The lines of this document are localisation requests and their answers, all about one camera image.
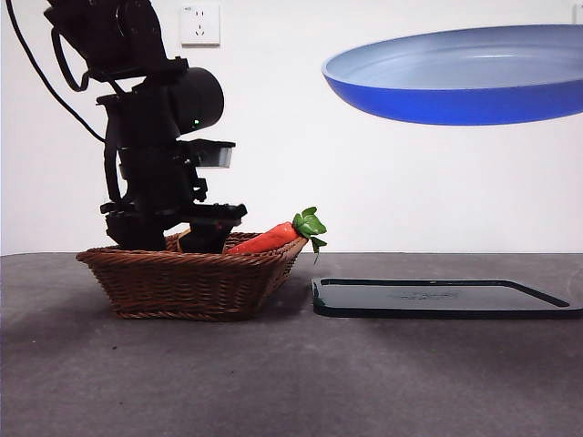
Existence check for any blue round plate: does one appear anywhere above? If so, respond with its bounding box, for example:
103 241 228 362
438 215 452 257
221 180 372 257
321 23 583 127

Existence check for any brown wicker basket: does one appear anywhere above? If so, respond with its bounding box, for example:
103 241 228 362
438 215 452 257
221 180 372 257
76 231 311 322

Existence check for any orange carrot with green leaves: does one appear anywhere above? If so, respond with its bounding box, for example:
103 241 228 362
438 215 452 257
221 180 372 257
225 207 330 267

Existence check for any black glass board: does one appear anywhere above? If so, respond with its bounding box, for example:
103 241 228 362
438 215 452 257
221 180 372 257
311 277 583 320

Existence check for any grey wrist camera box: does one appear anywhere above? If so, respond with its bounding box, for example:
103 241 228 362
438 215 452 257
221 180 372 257
189 139 238 171

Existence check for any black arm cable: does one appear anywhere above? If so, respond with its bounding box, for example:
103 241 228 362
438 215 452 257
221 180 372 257
4 0 108 142

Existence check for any white wall socket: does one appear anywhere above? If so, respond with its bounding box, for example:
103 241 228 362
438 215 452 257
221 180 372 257
180 4 222 48

